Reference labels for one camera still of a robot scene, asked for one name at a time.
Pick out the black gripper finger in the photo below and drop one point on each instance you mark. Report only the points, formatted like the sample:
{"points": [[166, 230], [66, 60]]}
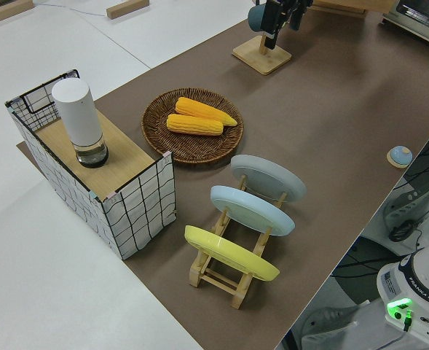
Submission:
{"points": [[273, 22], [296, 18]]}

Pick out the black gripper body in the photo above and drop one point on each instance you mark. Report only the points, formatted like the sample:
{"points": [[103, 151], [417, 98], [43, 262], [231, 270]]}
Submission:
{"points": [[298, 3]]}

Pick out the wooden drawer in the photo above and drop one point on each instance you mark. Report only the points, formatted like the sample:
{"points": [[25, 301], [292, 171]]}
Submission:
{"points": [[345, 3]]}

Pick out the dark teal mug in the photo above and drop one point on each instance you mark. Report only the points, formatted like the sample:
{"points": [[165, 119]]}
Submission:
{"points": [[256, 18]]}

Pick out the wooden mug stand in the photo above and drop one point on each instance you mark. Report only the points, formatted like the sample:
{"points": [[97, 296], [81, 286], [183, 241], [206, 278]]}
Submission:
{"points": [[261, 60]]}

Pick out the brown table mat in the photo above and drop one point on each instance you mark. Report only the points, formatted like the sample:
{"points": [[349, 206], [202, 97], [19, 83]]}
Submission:
{"points": [[327, 109]]}

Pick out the yellow corn cob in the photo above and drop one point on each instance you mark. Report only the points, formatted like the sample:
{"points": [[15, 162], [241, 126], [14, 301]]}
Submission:
{"points": [[196, 107], [194, 125]]}

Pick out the beige toaster oven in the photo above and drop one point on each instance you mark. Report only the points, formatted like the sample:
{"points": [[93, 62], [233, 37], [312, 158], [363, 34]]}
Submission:
{"points": [[418, 18]]}

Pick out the short wooden block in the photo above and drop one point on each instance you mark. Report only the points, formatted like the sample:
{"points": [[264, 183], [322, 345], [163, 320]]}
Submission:
{"points": [[126, 8]]}

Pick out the round wicker tray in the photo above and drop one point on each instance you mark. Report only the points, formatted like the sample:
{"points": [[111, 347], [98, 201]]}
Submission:
{"points": [[196, 149]]}

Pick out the grey plate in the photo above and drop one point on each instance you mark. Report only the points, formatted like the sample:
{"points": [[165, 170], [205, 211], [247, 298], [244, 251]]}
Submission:
{"points": [[268, 178]]}

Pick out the blue bell on wooden base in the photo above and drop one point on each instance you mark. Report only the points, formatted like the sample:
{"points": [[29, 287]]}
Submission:
{"points": [[400, 155]]}

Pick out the light blue plate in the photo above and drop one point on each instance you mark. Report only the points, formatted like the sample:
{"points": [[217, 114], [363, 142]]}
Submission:
{"points": [[250, 211]]}

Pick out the white cylindrical bottle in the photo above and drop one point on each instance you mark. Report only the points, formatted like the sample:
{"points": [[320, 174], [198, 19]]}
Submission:
{"points": [[79, 116]]}

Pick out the white power strip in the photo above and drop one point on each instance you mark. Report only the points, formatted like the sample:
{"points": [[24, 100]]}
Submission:
{"points": [[407, 204]]}

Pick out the yellow plate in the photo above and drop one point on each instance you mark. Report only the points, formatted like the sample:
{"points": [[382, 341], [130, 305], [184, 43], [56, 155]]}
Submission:
{"points": [[228, 253]]}

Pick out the long wooden block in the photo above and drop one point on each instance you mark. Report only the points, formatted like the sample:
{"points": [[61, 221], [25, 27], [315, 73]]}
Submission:
{"points": [[6, 11]]}

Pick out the wooden plate rack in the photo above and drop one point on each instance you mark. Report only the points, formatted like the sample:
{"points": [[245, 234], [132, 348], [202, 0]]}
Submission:
{"points": [[238, 299]]}

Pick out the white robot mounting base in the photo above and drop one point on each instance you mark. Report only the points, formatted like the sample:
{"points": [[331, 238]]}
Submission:
{"points": [[374, 328]]}

